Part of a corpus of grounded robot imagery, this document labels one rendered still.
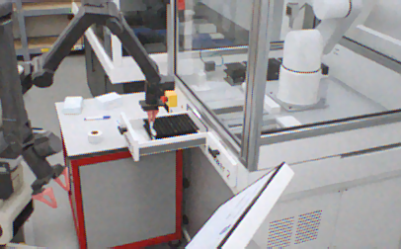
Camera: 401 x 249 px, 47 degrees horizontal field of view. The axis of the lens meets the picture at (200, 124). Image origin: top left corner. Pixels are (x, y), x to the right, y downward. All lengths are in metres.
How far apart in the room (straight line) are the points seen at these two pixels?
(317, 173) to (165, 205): 0.96
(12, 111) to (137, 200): 1.21
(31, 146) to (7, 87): 0.20
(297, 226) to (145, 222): 0.90
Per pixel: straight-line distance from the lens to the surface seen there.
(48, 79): 1.88
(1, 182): 1.78
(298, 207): 2.03
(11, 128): 1.48
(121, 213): 2.54
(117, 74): 2.90
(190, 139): 2.11
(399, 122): 2.11
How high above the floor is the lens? 1.90
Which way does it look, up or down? 27 degrees down
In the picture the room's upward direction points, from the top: 2 degrees clockwise
